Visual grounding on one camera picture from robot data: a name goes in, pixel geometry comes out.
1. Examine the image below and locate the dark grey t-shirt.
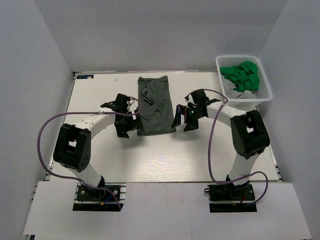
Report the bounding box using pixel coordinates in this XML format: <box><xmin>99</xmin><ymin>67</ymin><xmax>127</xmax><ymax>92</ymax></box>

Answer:
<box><xmin>137</xmin><ymin>75</ymin><xmax>176</xmax><ymax>136</ymax></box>

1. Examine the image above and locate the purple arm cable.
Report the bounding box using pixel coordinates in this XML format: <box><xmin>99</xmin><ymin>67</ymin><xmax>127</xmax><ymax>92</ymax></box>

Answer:
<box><xmin>37</xmin><ymin>96</ymin><xmax>141</xmax><ymax>211</ymax></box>
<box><xmin>184</xmin><ymin>88</ymin><xmax>270</xmax><ymax>207</ymax></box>

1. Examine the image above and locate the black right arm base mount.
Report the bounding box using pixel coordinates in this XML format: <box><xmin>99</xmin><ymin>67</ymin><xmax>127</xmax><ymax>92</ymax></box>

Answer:
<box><xmin>203</xmin><ymin>183</ymin><xmax>257</xmax><ymax>213</ymax></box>

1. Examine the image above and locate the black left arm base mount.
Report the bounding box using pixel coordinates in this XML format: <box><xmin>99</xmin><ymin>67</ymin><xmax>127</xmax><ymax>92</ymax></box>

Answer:
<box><xmin>72</xmin><ymin>183</ymin><xmax>126</xmax><ymax>212</ymax></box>

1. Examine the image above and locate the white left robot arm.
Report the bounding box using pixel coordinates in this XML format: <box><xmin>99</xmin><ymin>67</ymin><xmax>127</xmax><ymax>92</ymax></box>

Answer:
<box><xmin>53</xmin><ymin>93</ymin><xmax>143</xmax><ymax>200</ymax></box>

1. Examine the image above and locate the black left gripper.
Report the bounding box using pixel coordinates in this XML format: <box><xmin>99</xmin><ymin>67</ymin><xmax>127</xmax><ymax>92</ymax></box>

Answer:
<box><xmin>115</xmin><ymin>109</ymin><xmax>144</xmax><ymax>139</ymax></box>

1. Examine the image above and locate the white plastic mesh basket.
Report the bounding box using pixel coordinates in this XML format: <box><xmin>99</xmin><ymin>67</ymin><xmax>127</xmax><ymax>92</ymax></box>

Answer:
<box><xmin>215</xmin><ymin>55</ymin><xmax>273</xmax><ymax>106</ymax></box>

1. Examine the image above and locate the blue label sticker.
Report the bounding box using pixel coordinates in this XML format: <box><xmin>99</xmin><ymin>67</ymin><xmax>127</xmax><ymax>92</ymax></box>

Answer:
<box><xmin>76</xmin><ymin>74</ymin><xmax>94</xmax><ymax>80</ymax></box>

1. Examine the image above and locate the green t-shirt in basket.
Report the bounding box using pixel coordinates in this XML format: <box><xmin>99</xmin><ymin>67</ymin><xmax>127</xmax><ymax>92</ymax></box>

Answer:
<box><xmin>220</xmin><ymin>61</ymin><xmax>260</xmax><ymax>93</ymax></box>

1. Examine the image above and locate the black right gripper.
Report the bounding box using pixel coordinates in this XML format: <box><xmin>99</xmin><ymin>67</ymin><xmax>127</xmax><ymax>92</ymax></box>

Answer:
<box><xmin>171</xmin><ymin>104</ymin><xmax>205</xmax><ymax>132</ymax></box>

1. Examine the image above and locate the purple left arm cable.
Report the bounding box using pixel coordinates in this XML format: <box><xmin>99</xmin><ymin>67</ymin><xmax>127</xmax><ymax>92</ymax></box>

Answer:
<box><xmin>37</xmin><ymin>96</ymin><xmax>141</xmax><ymax>211</ymax></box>

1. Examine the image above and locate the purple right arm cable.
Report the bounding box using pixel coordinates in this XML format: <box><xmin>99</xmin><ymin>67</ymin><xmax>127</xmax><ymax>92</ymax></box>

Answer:
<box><xmin>184</xmin><ymin>88</ymin><xmax>270</xmax><ymax>207</ymax></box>

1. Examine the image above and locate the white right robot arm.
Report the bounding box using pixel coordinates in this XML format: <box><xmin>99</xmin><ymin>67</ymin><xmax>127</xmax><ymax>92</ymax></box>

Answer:
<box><xmin>171</xmin><ymin>88</ymin><xmax>270</xmax><ymax>200</ymax></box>

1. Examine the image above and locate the light grey t-shirt in basket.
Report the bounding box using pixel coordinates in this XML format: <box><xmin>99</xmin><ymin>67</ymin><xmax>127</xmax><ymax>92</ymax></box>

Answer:
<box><xmin>222</xmin><ymin>78</ymin><xmax>257</xmax><ymax>99</ymax></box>

